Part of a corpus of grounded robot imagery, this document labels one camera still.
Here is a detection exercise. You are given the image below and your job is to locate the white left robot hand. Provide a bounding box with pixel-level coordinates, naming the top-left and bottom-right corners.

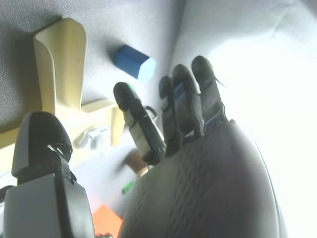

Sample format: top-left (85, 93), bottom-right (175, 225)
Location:
top-left (3, 55), bottom-right (290, 238)

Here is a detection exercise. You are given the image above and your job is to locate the white paper ball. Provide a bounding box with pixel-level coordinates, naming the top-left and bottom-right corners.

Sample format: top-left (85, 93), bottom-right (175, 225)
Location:
top-left (75, 125), bottom-right (108, 151)

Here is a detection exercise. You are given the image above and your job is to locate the cream plastic dustpan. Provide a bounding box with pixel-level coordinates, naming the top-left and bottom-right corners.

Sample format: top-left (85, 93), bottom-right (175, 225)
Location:
top-left (0, 17), bottom-right (124, 149)

